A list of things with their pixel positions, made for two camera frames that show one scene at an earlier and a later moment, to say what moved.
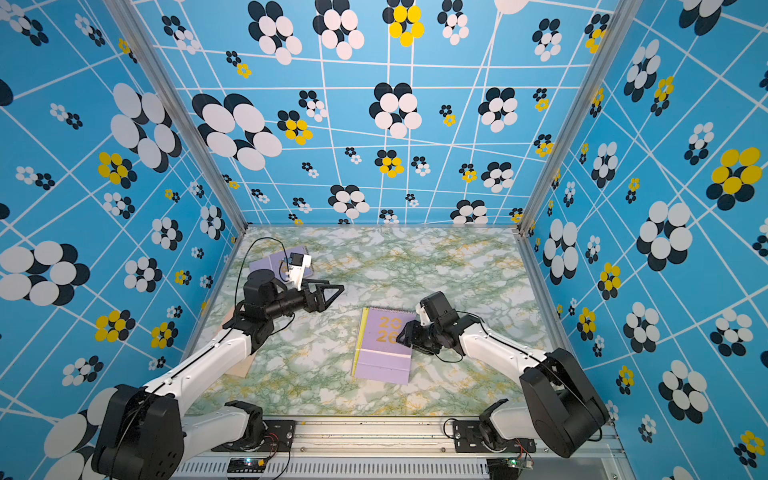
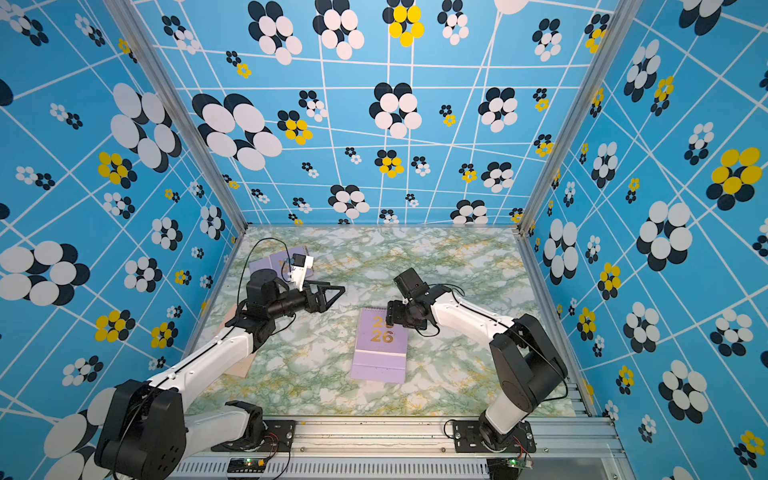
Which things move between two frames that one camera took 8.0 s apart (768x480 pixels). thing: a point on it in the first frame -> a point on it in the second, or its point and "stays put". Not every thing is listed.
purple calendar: [273, 263] stays put
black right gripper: [411, 336] -> [393, 315]
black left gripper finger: [314, 292] stays put
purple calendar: [381, 357] stays put
